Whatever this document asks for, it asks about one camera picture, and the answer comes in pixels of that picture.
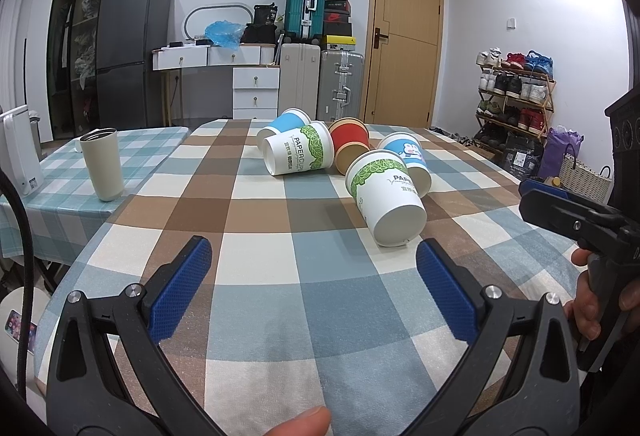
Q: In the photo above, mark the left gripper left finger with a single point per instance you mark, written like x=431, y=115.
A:
x=107, y=373

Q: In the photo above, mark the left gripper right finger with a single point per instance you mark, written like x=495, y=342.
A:
x=540, y=392

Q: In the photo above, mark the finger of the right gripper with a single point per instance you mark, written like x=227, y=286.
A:
x=599, y=226
x=537, y=193

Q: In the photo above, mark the green leaf paper cup front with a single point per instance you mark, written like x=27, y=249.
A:
x=380, y=184

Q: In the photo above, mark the green leaf paper cup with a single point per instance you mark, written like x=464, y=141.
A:
x=299, y=150
x=380, y=184

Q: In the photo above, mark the blue cartoon paper cup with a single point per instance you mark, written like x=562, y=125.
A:
x=409, y=149

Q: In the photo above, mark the red kraft paper cup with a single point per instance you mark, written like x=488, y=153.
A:
x=350, y=139

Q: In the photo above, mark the green leaf paper cup back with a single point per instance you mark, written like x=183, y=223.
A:
x=299, y=150

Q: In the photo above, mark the light blue paper cup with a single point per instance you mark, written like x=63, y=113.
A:
x=291, y=118

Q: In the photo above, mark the person's right hand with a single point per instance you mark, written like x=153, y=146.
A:
x=584, y=308

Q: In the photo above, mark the person's left hand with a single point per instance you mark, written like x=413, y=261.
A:
x=313, y=422

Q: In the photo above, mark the woven white tote bag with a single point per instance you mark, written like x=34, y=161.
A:
x=580, y=179

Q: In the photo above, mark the purple bag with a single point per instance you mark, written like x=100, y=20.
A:
x=560, y=140

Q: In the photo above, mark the wooden shoe rack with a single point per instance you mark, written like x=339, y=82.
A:
x=513, y=104

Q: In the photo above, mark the teal checked tablecloth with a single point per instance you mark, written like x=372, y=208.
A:
x=65, y=213

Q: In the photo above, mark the wooden door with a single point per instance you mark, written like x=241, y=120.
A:
x=403, y=51

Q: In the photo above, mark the silver aluminium suitcase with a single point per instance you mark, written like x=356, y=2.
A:
x=340, y=85

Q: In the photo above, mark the brown blue checked tablecloth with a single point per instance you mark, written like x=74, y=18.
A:
x=300, y=308

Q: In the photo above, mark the white appliance box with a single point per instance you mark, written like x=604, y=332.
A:
x=19, y=159

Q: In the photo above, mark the stacked shoe boxes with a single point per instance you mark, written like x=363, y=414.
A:
x=337, y=26

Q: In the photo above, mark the cream insulated tumbler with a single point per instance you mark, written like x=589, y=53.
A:
x=101, y=153

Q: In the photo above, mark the beige hard suitcase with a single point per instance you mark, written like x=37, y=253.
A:
x=299, y=78

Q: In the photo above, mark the white drawer desk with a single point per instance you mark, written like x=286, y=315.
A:
x=210, y=82

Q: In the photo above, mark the teal hard suitcase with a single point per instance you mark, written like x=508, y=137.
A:
x=303, y=20

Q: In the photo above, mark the black bag on desk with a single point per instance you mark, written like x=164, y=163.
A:
x=263, y=28

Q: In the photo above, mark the blue plastic bag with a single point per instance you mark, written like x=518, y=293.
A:
x=225, y=34

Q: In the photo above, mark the dark glass display cabinet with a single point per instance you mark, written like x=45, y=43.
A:
x=71, y=67

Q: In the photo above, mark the black refrigerator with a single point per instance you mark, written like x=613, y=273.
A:
x=129, y=91

